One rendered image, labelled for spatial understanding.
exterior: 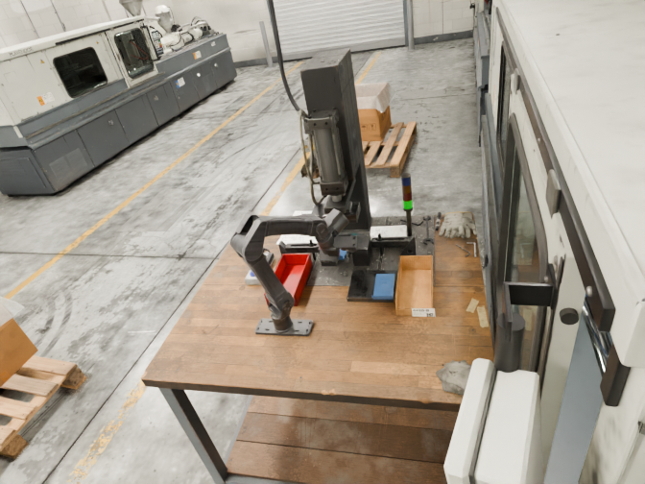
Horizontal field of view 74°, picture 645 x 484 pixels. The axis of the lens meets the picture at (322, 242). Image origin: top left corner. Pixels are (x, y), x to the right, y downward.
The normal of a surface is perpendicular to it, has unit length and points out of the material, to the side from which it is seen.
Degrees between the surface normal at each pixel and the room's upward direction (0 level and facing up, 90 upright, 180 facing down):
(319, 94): 90
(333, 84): 90
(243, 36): 90
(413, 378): 0
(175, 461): 0
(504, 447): 7
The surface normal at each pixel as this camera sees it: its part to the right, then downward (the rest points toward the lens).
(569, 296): -0.26, 0.57
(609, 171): -0.17, -0.82
